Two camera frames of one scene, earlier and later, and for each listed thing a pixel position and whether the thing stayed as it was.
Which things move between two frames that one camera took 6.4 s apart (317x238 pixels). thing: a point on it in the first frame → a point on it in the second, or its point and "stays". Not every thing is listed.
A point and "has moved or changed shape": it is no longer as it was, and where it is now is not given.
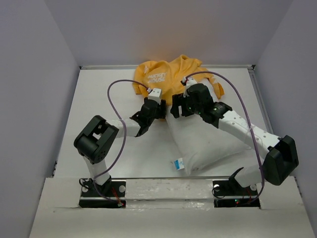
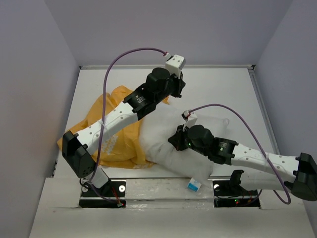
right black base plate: x=232 y=188 stays
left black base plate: x=111 y=195 stays
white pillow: x=201 y=145 has moved or changed shape
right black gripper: x=178 y=99 → x=177 y=138
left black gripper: x=160 y=109 → x=179 y=84
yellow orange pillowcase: x=168 y=76 → x=127 y=148
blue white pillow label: x=179 y=164 → x=193 y=185
